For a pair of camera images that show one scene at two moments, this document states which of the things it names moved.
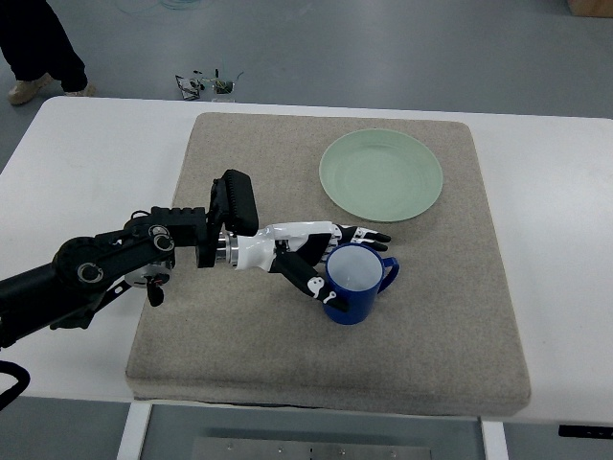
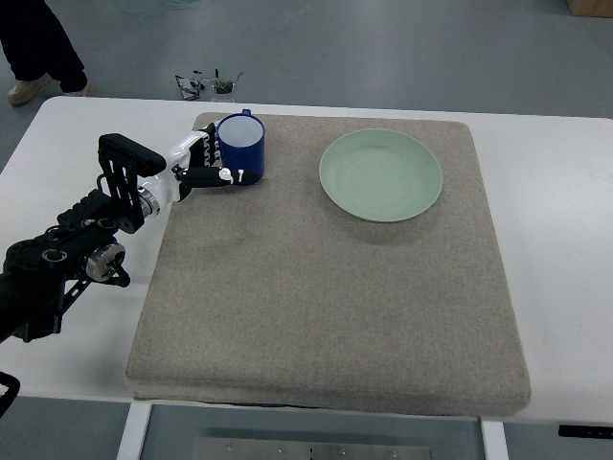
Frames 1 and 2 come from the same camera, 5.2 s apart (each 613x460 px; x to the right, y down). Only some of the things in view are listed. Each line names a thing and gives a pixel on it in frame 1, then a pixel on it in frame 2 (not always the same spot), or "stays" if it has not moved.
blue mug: (354, 270) to (241, 143)
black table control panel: (585, 431) stays
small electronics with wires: (191, 88) stays
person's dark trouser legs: (34, 41) stays
